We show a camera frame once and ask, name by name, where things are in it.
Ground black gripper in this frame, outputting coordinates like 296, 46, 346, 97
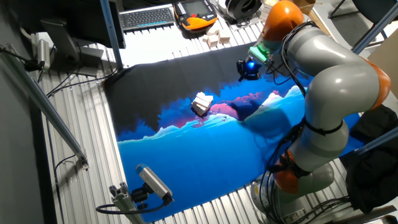
236, 58, 262, 83

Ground wooden Jenga tower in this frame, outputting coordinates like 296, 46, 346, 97
190, 91, 215, 118

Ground large spare wooden block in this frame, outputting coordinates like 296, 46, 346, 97
217, 29, 231, 44

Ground medium spare wooden block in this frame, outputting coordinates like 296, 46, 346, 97
206, 34, 219, 49

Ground black round housing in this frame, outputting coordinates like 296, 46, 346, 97
224, 0, 262, 22

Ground orange and black teach pendant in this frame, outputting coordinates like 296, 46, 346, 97
173, 0, 218, 32

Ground brown cardboard box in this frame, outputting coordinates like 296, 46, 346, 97
294, 0, 317, 15

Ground blue landscape printed mat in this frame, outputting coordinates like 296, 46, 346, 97
104, 35, 364, 222

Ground black computer keyboard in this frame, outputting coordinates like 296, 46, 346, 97
119, 6, 175, 32

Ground beige flat board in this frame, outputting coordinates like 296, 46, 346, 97
366, 37, 398, 100

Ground black office chair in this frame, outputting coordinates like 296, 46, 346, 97
328, 0, 398, 40

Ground black fabric bag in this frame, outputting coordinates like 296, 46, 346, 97
345, 104, 398, 214

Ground short aluminium profile stub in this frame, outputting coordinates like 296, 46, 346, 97
108, 182, 146, 224

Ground black computer monitor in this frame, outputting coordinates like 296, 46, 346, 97
9, 0, 127, 77

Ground grey metal bar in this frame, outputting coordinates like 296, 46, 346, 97
331, 204, 398, 224

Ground long diagonal aluminium beam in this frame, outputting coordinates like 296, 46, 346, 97
0, 43, 90, 170

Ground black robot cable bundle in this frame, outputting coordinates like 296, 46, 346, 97
257, 21, 312, 224

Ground black cable strap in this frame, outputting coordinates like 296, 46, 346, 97
269, 152, 312, 178
303, 119, 345, 137

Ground blue upright frame post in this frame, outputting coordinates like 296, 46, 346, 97
99, 0, 125, 71

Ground thin black table cable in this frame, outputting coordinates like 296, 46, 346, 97
45, 67, 119, 98

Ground silver camera with blue end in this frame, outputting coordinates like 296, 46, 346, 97
136, 164, 174, 203

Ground blue slanted frame beam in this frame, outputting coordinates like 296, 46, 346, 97
353, 2, 398, 55
354, 126, 398, 156

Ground black camera ball mount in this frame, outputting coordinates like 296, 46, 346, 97
130, 183, 150, 209

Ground black floor cables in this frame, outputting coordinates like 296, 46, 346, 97
290, 195, 352, 224

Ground black looped camera cable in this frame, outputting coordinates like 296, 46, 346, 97
95, 198, 174, 215

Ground plain silver camera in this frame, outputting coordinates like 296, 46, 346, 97
36, 39, 51, 71

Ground black camera cable with clamp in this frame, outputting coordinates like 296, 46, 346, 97
0, 46, 44, 72

